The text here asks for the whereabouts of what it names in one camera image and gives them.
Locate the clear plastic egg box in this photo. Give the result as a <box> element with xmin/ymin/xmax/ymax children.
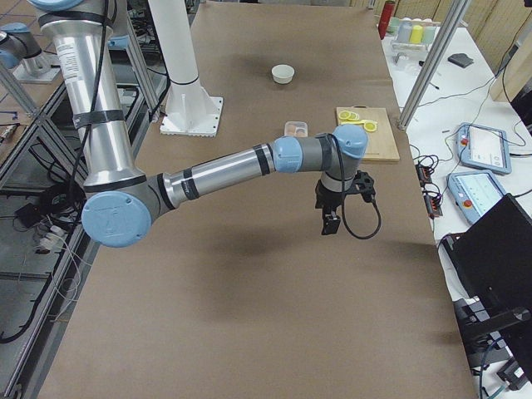
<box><xmin>283</xmin><ymin>121</ymin><xmax>308</xmax><ymax>137</ymax></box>

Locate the wooden cutting board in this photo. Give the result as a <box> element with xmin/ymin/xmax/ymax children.
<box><xmin>336</xmin><ymin>106</ymin><xmax>400</xmax><ymax>163</ymax></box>

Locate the lemon slice single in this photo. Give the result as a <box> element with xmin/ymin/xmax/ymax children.
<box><xmin>362</xmin><ymin>120</ymin><xmax>377</xmax><ymax>132</ymax></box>

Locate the yellow plastic knife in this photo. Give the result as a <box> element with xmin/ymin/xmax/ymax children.
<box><xmin>340</xmin><ymin>120</ymin><xmax>372</xmax><ymax>125</ymax></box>

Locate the lemon slice stack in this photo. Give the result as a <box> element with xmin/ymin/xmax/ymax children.
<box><xmin>337</xmin><ymin>109</ymin><xmax>360</xmax><ymax>121</ymax></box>

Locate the near teach pendant tablet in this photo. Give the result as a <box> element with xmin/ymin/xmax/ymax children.
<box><xmin>447</xmin><ymin>170</ymin><xmax>506</xmax><ymax>224</ymax></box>

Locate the teach pendant tablet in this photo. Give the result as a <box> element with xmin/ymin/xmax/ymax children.
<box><xmin>456</xmin><ymin>123</ymin><xmax>512</xmax><ymax>175</ymax></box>
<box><xmin>447</xmin><ymin>170</ymin><xmax>506</xmax><ymax>224</ymax></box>

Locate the white bowl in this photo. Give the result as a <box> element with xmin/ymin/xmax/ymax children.
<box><xmin>271</xmin><ymin>64</ymin><xmax>295</xmax><ymax>85</ymax></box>

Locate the black monitor stand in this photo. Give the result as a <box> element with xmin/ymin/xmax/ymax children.
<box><xmin>441</xmin><ymin>194</ymin><xmax>531</xmax><ymax>391</ymax></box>

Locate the far teach pendant tablet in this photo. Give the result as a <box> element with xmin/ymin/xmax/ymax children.
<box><xmin>456</xmin><ymin>123</ymin><xmax>512</xmax><ymax>175</ymax></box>

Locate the yellow cup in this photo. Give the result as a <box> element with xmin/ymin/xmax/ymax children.
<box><xmin>409</xmin><ymin>24</ymin><xmax>423</xmax><ymax>44</ymax></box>

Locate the grey cup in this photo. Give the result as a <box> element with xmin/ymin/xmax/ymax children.
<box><xmin>397</xmin><ymin>22</ymin><xmax>412</xmax><ymax>43</ymax></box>

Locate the red thermos bottle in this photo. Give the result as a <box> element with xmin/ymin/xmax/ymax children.
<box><xmin>377</xmin><ymin>0</ymin><xmax>396</xmax><ymax>40</ymax></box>

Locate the black looped camera cable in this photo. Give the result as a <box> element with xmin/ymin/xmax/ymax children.
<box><xmin>338</xmin><ymin>195</ymin><xmax>382</xmax><ymax>240</ymax></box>

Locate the white pedestal column base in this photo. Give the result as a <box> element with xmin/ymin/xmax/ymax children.
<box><xmin>149</xmin><ymin>0</ymin><xmax>224</xmax><ymax>137</ymax></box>

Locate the aluminium frame post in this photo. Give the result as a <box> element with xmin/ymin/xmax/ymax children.
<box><xmin>397</xmin><ymin>0</ymin><xmax>471</xmax><ymax>131</ymax></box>

